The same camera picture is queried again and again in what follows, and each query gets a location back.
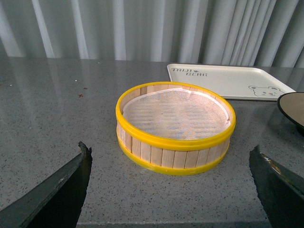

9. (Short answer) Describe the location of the yellow rimmed bamboo steamer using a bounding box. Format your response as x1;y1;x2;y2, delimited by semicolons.
115;82;236;175

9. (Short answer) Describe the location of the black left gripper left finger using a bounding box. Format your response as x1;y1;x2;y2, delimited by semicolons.
0;142;92;228

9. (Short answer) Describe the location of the cream bear tray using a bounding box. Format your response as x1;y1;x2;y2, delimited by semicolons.
167;64;295;101

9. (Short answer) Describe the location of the white steamer liner cloth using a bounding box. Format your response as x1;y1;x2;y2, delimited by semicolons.
123;88;231;140

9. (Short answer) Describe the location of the grey pleated curtain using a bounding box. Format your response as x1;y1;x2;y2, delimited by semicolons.
0;0;304;67

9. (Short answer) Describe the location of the tan plate with black rim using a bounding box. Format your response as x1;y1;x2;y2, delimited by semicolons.
277;92;304;136

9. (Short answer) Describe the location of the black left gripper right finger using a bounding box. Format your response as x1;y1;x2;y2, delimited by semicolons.
249;145;304;228

